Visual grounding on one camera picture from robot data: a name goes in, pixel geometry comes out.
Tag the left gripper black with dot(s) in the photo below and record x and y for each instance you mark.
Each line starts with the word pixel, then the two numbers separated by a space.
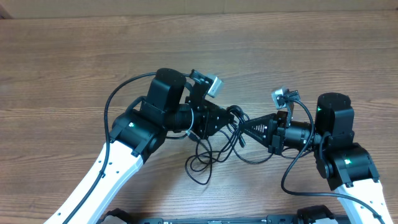
pixel 209 114

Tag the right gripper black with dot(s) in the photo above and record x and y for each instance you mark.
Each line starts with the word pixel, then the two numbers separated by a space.
pixel 274 125

